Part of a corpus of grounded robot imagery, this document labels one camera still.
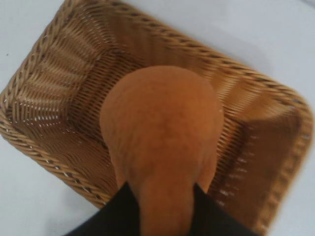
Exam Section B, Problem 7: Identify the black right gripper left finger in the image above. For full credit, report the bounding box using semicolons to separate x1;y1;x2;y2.
65;182;141;236

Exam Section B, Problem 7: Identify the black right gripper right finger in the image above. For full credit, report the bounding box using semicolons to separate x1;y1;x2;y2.
189;183;260;236

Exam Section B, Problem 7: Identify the orange pear-shaped fruit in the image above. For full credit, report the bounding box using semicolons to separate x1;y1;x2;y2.
99;65;225;236

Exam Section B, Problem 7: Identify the brown woven wicker basket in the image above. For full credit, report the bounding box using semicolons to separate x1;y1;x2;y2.
0;0;315;235

